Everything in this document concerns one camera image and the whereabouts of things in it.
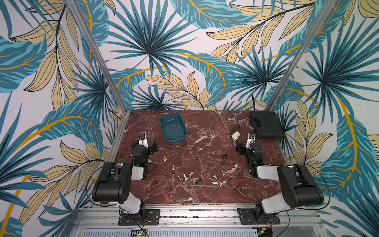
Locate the black plastic case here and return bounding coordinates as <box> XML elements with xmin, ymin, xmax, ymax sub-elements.
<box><xmin>249</xmin><ymin>111</ymin><xmax>285</xmax><ymax>141</ymax></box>

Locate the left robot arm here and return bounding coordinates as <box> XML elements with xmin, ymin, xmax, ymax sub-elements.
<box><xmin>91</xmin><ymin>132</ymin><xmax>158</xmax><ymax>217</ymax></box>

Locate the aluminium frame rail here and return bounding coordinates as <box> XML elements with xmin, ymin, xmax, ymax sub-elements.
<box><xmin>69</xmin><ymin>203</ymin><xmax>328</xmax><ymax>237</ymax></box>

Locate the teal plastic storage box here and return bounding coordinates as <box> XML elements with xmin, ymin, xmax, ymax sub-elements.
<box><xmin>160</xmin><ymin>113</ymin><xmax>188</xmax><ymax>145</ymax></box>

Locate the black and white bottle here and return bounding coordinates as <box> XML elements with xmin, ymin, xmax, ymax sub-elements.
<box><xmin>226</xmin><ymin>125</ymin><xmax>240</xmax><ymax>141</ymax></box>

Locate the dark brown chess piece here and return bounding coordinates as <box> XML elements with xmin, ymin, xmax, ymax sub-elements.
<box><xmin>221</xmin><ymin>154</ymin><xmax>228</xmax><ymax>166</ymax></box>

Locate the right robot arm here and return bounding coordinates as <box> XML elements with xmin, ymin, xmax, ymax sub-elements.
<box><xmin>236</xmin><ymin>133</ymin><xmax>324</xmax><ymax>217</ymax></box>

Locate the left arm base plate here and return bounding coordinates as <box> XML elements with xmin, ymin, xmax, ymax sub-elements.
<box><xmin>118</xmin><ymin>209</ymin><xmax>160</xmax><ymax>227</ymax></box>

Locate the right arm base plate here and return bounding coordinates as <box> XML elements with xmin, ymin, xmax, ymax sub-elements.
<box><xmin>237</xmin><ymin>208</ymin><xmax>280</xmax><ymax>226</ymax></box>

